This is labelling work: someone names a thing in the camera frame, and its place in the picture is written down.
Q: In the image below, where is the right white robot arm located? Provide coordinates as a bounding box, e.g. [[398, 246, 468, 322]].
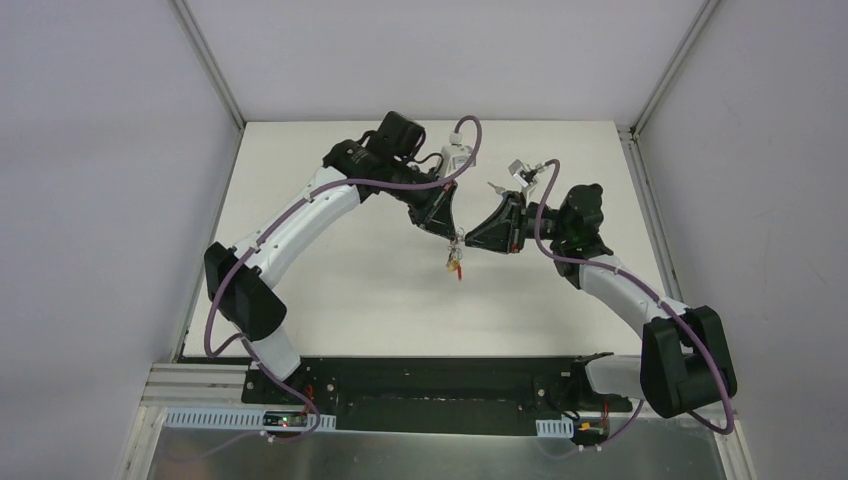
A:
[[464, 184, 738, 418]]

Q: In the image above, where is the purple cable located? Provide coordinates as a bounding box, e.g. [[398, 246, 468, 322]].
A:
[[203, 115, 484, 445], [533, 158, 738, 437]]

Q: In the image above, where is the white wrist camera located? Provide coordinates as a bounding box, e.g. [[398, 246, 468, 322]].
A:
[[508, 159, 547, 198], [437, 131, 479, 179]]

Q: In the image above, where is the grey red keyring holder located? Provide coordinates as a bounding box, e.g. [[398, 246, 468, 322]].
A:
[[445, 229, 464, 281]]

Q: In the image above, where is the blue tag key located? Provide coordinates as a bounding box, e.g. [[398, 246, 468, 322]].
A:
[[487, 182, 511, 198]]

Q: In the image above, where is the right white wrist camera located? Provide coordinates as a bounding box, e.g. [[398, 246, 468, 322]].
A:
[[508, 159, 547, 198]]

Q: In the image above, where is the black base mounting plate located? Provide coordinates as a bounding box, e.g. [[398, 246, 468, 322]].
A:
[[241, 356, 632, 436]]

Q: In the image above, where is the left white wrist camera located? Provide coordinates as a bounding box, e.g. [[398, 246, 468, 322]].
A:
[[437, 131, 479, 179]]

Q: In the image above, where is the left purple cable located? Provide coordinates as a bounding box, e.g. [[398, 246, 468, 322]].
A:
[[203, 115, 484, 445]]

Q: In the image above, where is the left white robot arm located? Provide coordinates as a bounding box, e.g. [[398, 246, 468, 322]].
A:
[[203, 111, 482, 405]]

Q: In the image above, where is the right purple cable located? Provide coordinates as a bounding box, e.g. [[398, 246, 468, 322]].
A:
[[533, 158, 738, 437]]

